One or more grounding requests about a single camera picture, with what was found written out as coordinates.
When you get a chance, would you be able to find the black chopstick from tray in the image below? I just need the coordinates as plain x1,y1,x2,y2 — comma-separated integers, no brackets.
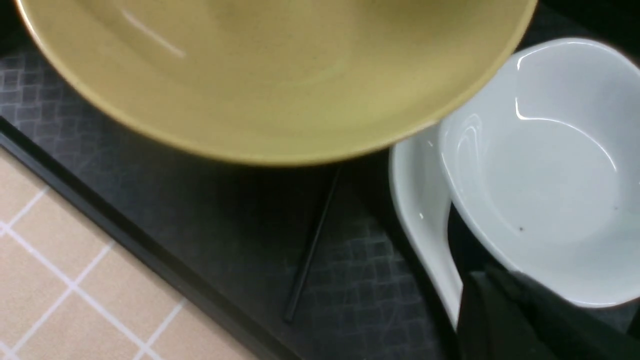
282,165,342,324

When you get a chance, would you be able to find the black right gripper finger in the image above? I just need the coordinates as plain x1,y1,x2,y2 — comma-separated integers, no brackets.
457,266,640,360

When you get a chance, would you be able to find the white soup spoon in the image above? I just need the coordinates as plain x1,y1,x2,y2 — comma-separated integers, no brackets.
389,125,463,329

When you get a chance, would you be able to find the black serving tray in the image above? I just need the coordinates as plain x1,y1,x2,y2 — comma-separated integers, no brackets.
1,0,459,360

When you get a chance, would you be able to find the yellow noodle bowl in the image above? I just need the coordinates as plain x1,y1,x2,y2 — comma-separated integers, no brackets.
16,0,538,166

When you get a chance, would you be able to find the white side dish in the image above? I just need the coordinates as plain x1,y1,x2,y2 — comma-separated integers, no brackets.
438,38,640,308

